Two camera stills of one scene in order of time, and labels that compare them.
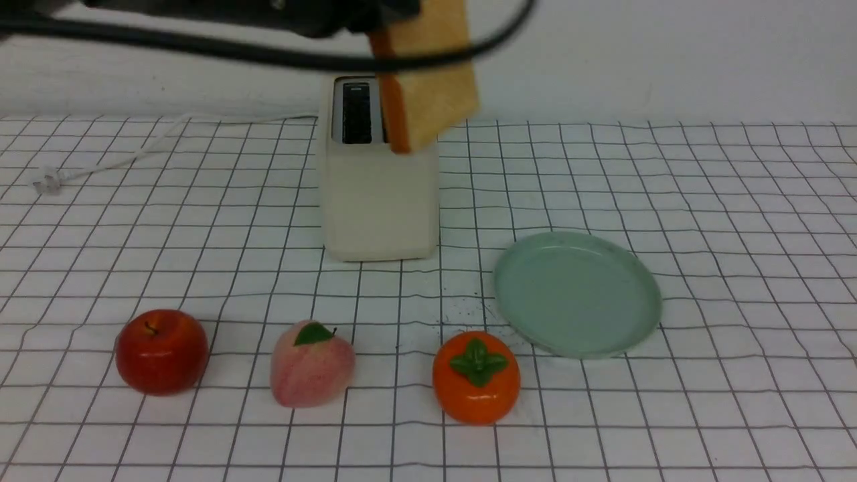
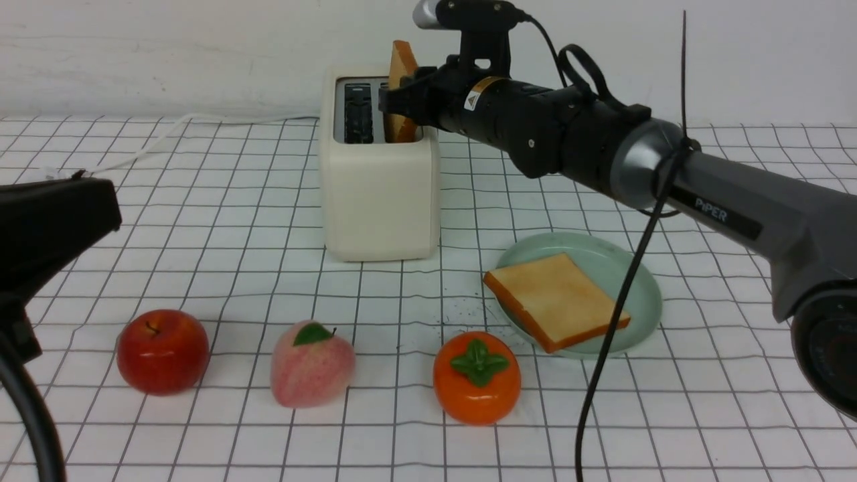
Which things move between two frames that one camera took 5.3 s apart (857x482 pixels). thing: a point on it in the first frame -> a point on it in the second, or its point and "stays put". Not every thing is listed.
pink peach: [310, 366] stays put
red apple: [162, 352] stays put
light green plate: [578, 296] stays put
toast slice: [422, 104] -> [555, 300]
